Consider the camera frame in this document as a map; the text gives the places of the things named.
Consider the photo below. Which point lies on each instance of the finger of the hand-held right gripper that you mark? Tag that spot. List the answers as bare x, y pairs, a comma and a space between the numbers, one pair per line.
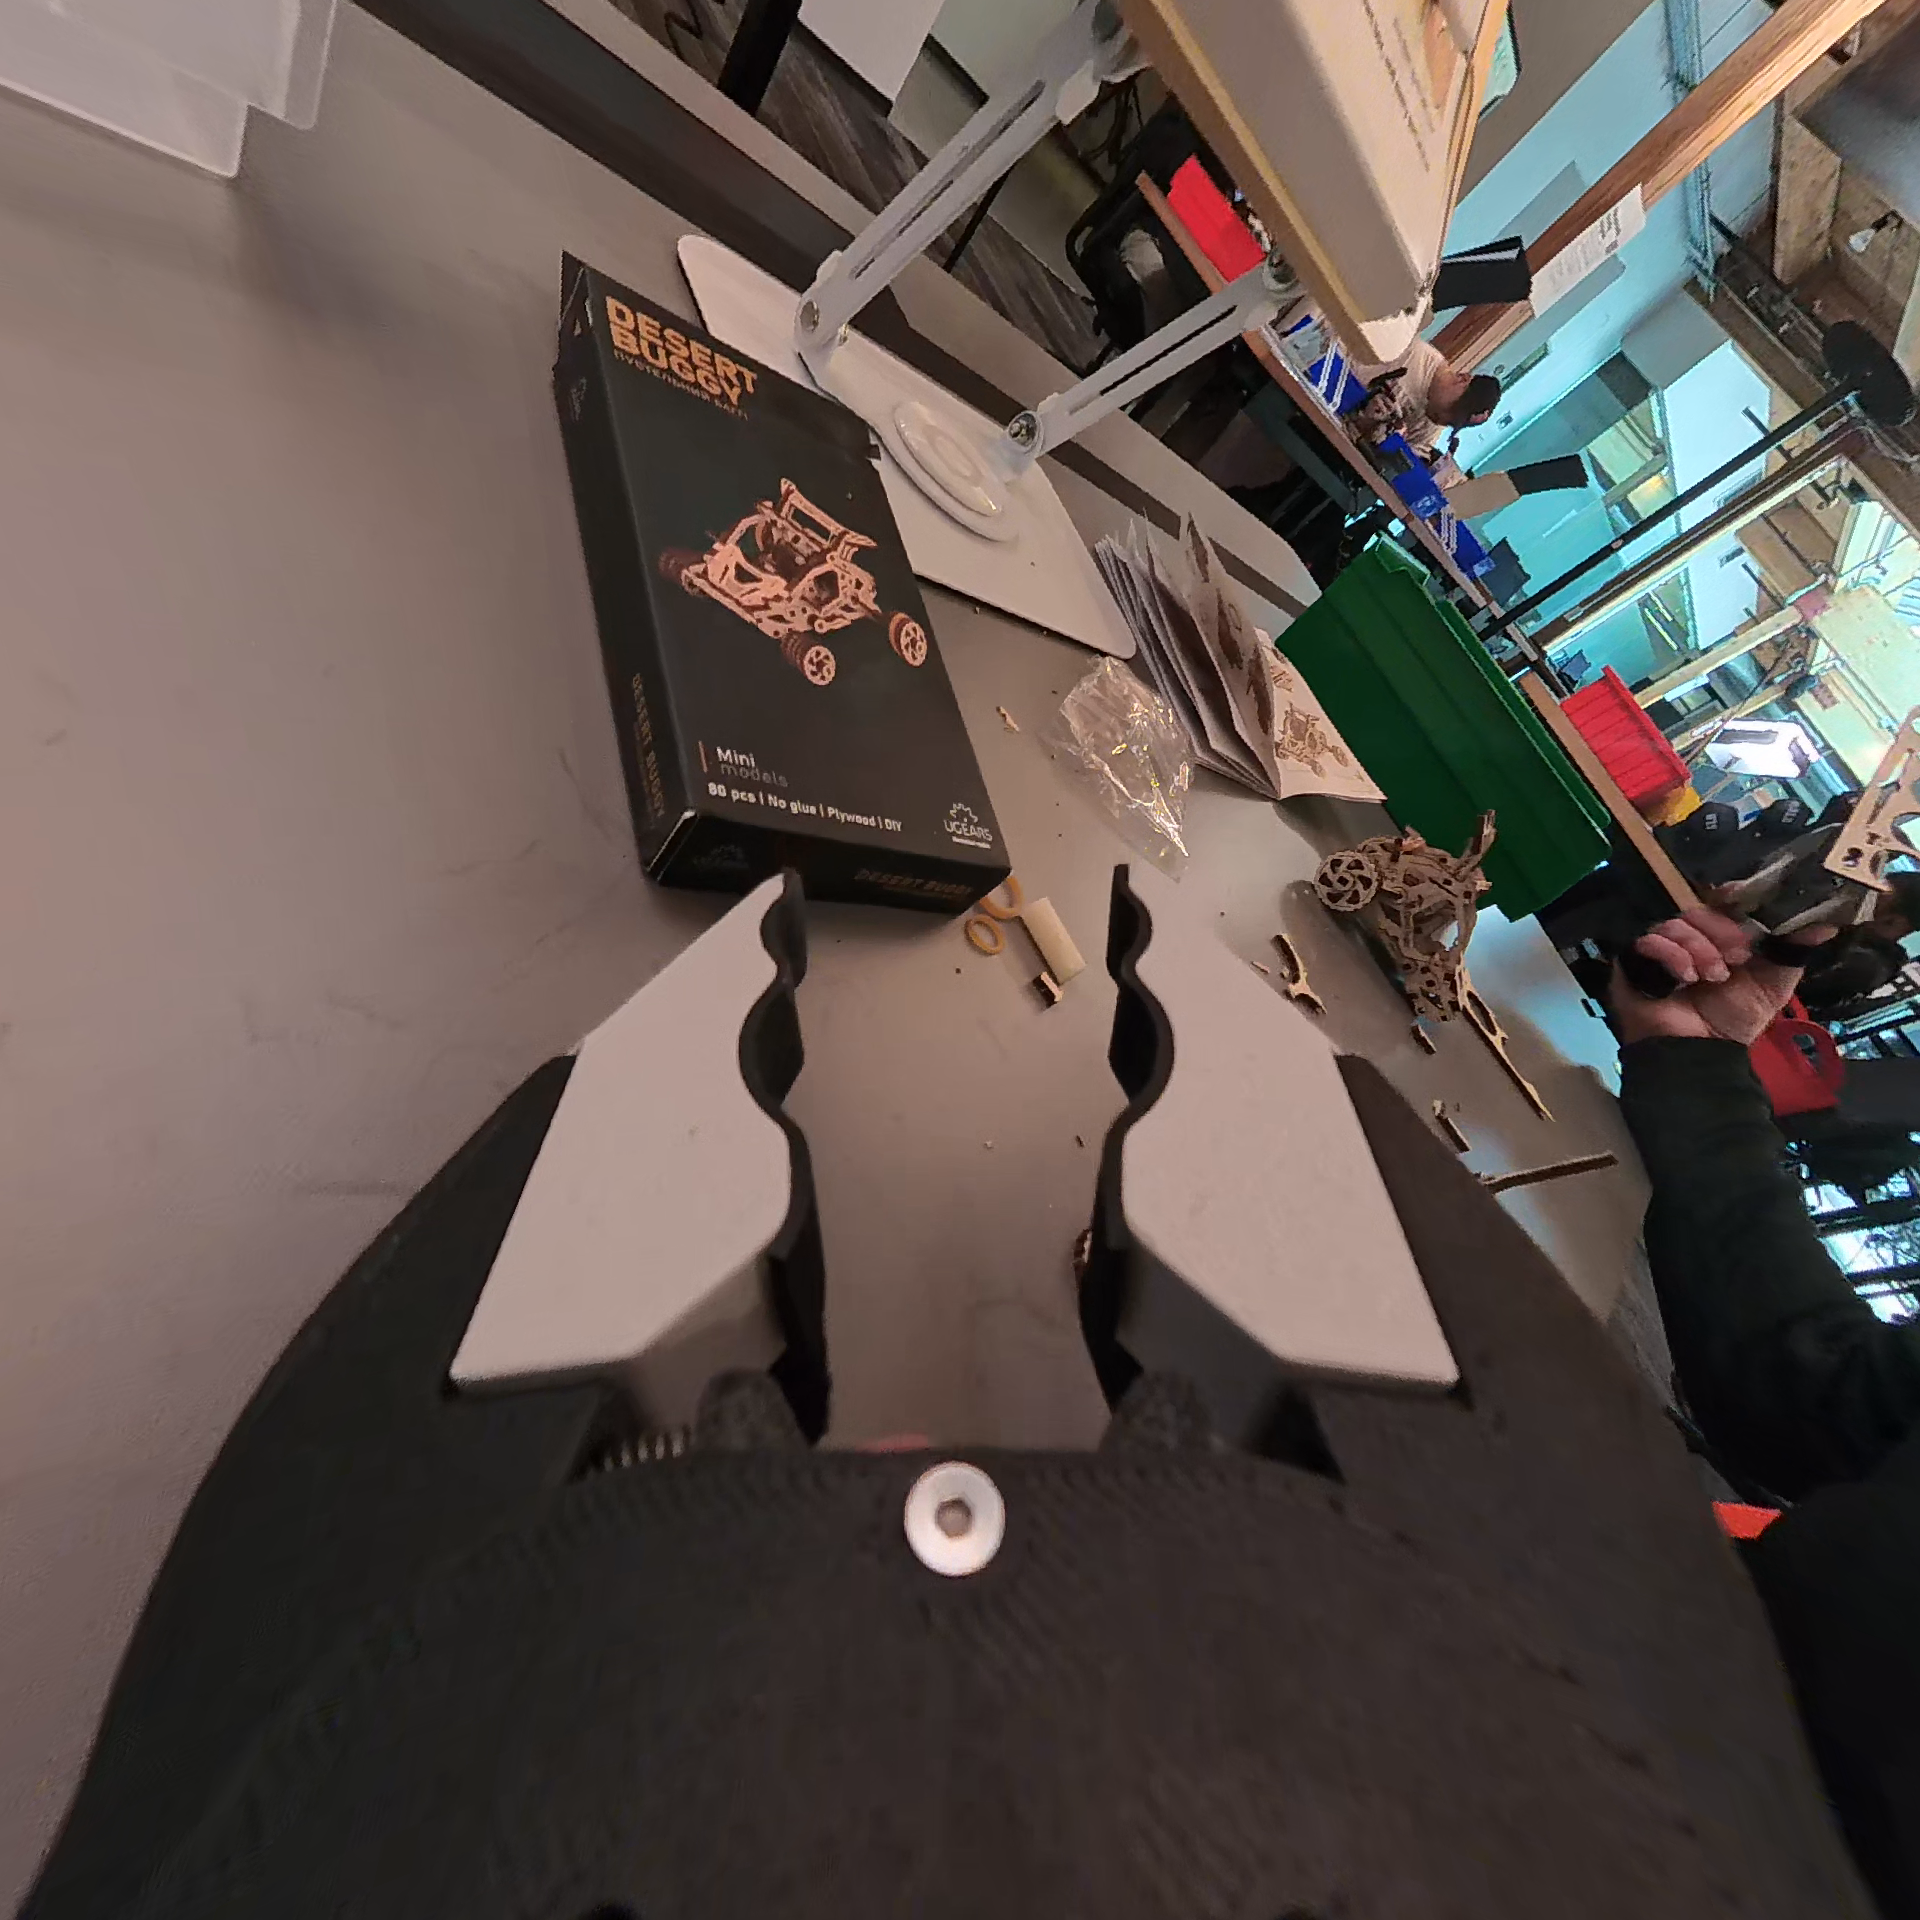
1815, 905

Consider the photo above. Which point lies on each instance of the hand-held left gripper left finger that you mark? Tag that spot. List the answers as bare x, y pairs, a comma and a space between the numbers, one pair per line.
645, 1200

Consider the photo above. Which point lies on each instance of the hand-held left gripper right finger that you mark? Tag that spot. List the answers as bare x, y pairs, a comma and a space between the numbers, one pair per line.
1275, 1200

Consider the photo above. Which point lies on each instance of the black model kit box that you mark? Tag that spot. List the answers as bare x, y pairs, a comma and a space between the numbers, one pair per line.
750, 601

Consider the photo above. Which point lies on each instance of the slotted wooden link bar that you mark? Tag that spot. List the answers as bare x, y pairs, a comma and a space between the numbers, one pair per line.
1304, 992

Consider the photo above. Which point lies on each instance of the person's right forearm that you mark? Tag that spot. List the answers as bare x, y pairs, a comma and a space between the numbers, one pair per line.
1771, 1275

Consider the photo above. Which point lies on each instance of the wooden model buggy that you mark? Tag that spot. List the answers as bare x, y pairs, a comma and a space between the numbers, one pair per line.
1410, 901

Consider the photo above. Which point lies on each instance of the person's right hand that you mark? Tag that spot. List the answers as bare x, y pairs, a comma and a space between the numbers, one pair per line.
1695, 991

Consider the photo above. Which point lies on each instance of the row of black dumbbells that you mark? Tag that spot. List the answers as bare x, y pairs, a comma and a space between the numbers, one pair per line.
1749, 833

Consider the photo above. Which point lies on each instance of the long wooden workbench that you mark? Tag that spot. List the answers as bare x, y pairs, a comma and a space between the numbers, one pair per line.
1634, 819

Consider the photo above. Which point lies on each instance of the red bag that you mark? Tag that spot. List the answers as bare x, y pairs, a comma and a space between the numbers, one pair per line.
1800, 1058

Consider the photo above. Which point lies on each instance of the tiny striped wooden block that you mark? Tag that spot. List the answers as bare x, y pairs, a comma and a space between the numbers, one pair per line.
1450, 1129

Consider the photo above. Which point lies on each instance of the red plastic bin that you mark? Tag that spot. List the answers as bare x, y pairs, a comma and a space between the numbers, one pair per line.
1215, 219
1620, 734

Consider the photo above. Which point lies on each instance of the branch-shaped plywood scrap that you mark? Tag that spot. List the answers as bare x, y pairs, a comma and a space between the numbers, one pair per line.
1291, 950

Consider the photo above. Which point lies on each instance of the wooden peg part dark tip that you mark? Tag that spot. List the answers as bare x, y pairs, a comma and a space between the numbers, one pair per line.
1508, 1058

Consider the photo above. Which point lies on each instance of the small cream cylinder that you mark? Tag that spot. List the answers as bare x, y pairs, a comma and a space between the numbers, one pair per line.
1053, 939

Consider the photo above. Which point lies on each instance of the green plastic bin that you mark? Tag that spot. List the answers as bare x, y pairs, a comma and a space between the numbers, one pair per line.
1440, 720

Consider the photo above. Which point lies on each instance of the clear plastic bag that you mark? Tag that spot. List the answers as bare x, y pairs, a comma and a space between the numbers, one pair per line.
1125, 734

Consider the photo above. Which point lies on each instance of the row of blue striped bins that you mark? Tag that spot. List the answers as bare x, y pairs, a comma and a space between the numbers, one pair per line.
1418, 480

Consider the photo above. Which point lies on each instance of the assembly instruction booklet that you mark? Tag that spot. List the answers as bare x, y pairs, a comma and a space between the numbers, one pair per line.
1200, 661

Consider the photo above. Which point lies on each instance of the printed instruction sheet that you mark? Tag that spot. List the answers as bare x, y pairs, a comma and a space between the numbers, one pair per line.
1440, 60

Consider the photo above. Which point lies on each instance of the clear plastic bin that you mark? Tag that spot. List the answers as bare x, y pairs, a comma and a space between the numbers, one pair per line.
150, 60

